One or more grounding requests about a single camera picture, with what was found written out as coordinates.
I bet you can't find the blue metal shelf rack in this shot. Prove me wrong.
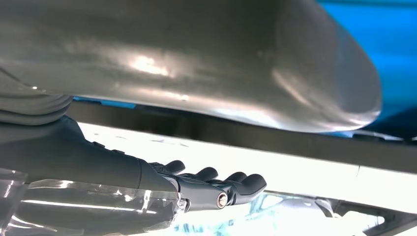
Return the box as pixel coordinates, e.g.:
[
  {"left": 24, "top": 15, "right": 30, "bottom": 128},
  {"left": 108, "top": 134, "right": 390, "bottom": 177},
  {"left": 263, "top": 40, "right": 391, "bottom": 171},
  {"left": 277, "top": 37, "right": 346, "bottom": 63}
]
[{"left": 73, "top": 0, "right": 417, "bottom": 139}]

